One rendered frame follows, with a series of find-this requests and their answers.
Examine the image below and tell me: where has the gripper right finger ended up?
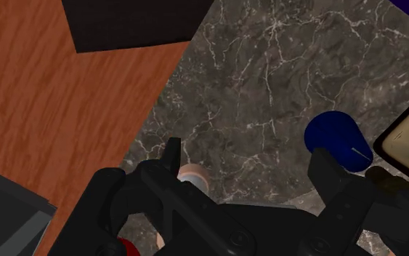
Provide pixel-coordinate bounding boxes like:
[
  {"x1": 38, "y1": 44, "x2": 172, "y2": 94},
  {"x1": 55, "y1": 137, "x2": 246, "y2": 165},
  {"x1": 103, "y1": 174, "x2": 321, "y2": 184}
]
[{"x1": 295, "y1": 147, "x2": 409, "y2": 256}]

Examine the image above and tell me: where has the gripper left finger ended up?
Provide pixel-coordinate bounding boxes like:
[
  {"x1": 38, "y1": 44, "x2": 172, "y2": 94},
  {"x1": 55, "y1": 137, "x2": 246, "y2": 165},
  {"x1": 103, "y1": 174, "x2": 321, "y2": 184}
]
[{"x1": 47, "y1": 137, "x2": 257, "y2": 256}]

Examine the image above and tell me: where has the peach and grey cylinder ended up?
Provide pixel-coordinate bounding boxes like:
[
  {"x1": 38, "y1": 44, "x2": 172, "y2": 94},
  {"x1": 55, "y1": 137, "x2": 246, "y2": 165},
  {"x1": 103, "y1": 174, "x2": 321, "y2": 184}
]
[{"x1": 177, "y1": 163, "x2": 211, "y2": 196}]

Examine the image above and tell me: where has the dark brown rounded object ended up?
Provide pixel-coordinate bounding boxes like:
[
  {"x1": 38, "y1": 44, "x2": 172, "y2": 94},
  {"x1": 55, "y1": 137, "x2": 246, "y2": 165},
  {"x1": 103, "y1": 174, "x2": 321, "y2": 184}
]
[{"x1": 364, "y1": 165, "x2": 409, "y2": 196}]

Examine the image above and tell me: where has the dark blue cup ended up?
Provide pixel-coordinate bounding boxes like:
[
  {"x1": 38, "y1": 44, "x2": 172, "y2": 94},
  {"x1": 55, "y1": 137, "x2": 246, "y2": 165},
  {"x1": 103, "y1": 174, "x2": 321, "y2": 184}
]
[{"x1": 303, "y1": 110, "x2": 374, "y2": 174}]

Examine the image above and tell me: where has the red round object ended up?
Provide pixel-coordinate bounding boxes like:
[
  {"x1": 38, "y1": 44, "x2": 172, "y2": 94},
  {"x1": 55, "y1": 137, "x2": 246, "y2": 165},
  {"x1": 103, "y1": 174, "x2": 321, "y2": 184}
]
[{"x1": 118, "y1": 236, "x2": 142, "y2": 256}]

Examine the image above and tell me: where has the beige flat device black rim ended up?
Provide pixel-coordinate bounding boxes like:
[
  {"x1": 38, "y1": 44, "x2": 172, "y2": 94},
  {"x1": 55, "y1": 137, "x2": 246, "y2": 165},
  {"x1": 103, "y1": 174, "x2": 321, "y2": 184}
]
[{"x1": 372, "y1": 86, "x2": 409, "y2": 198}]

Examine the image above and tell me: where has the dark grey cabinet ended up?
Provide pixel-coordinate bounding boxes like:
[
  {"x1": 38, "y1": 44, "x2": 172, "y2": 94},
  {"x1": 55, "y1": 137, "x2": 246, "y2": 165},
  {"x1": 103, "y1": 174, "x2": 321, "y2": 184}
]
[{"x1": 0, "y1": 162, "x2": 57, "y2": 256}]

